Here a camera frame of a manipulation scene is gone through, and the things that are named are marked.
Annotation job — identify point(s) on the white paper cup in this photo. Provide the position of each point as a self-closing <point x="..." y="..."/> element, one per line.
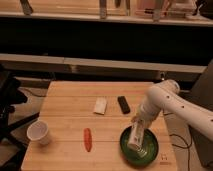
<point x="39" y="132"/>

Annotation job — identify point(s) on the green ceramic bowl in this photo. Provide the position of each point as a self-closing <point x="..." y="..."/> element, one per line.
<point x="150" y="145"/>

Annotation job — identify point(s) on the black office chair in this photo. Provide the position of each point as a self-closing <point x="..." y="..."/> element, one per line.
<point x="9" y="95"/>

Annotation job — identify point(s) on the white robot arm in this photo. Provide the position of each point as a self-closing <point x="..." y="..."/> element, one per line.
<point x="164" y="96"/>

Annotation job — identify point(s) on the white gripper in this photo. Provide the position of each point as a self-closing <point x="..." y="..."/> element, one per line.
<point x="146" y="118"/>

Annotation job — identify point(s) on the wooden shelf rail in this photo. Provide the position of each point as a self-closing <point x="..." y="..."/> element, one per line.
<point x="103" y="63"/>

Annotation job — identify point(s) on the black rectangular block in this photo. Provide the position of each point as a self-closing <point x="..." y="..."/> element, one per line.
<point x="123" y="104"/>

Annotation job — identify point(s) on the beige rectangular block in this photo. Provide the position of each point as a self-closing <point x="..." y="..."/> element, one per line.
<point x="100" y="106"/>

